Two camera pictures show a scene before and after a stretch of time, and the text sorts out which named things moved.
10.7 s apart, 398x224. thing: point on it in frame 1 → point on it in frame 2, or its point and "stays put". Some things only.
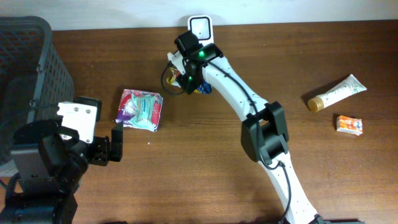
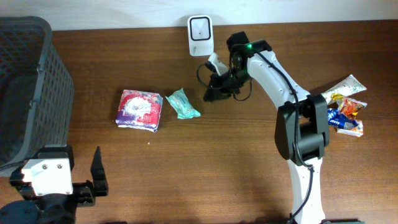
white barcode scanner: [202, 25] stays put
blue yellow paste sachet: [205, 88] → [337, 119]
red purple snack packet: [140, 110] stays put
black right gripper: [191, 79] → [222, 84]
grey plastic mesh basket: [33, 79] stays put
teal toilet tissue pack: [142, 118] → [180, 102]
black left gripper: [101, 149] → [84, 193]
